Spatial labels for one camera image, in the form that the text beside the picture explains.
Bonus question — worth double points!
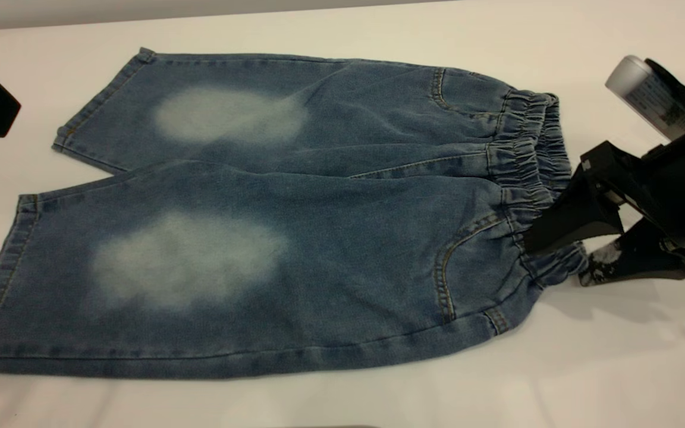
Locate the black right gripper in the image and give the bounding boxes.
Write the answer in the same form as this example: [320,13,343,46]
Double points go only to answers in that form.
[524,113,685,287]

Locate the blue denim jeans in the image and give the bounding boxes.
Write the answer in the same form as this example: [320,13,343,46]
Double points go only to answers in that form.
[0,48,588,380]

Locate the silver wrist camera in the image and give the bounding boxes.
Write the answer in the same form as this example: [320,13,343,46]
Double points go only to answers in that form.
[605,55,685,141]

